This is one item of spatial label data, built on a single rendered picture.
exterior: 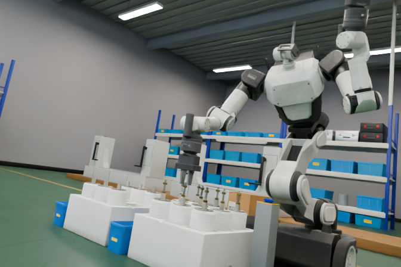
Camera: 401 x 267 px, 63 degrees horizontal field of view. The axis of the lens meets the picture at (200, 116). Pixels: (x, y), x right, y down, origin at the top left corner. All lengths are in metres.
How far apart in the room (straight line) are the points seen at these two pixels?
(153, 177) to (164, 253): 3.49
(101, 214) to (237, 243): 0.67
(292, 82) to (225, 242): 0.79
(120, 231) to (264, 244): 0.61
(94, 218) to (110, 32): 7.48
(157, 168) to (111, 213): 3.25
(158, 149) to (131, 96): 4.40
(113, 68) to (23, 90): 2.29
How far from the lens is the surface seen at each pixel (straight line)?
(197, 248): 1.25
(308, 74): 1.61
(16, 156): 7.64
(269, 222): 1.35
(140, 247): 1.46
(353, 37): 1.45
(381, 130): 6.00
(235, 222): 1.47
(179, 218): 1.35
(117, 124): 8.76
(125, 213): 1.67
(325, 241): 1.64
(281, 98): 1.65
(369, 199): 5.90
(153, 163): 4.77
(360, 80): 1.44
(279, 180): 1.60
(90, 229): 1.75
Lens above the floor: 0.38
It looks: 10 degrees up
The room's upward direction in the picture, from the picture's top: 9 degrees clockwise
